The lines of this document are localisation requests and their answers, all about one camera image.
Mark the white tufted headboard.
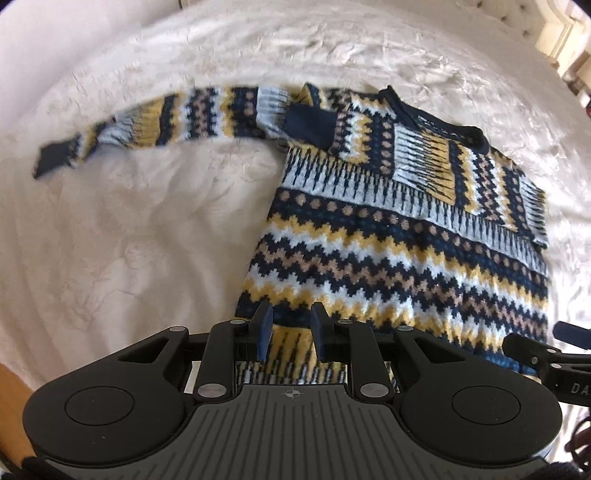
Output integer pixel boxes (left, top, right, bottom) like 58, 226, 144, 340
480, 0, 544, 49

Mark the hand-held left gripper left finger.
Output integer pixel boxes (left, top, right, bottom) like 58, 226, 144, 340
118, 302, 274, 400

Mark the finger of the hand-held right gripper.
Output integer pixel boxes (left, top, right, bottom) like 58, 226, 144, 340
553, 321, 591, 346
502, 333, 565, 376

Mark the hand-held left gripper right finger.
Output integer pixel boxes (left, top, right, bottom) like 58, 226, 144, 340
311, 303, 468, 398

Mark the white crinkled bed blanket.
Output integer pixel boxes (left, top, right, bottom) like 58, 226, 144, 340
0, 0, 591, 467

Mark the navy yellow patterned knit sweater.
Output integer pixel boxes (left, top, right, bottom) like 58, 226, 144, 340
33, 83, 551, 385

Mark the black cable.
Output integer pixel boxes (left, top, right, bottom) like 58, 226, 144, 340
569, 414, 591, 464

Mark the white bedside furniture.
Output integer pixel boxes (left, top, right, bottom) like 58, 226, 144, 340
536, 8, 591, 95

